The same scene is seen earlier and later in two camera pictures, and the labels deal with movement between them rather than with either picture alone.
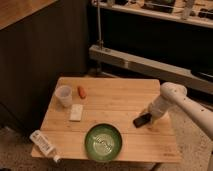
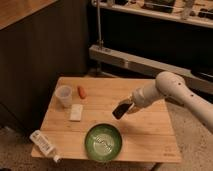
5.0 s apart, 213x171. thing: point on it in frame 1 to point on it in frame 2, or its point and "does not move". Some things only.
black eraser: [139, 121] to [120, 110]
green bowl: [103, 142] does not move
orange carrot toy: [81, 92] does not move
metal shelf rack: [170, 39] does not move
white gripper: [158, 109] to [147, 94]
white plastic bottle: [46, 147] does not move
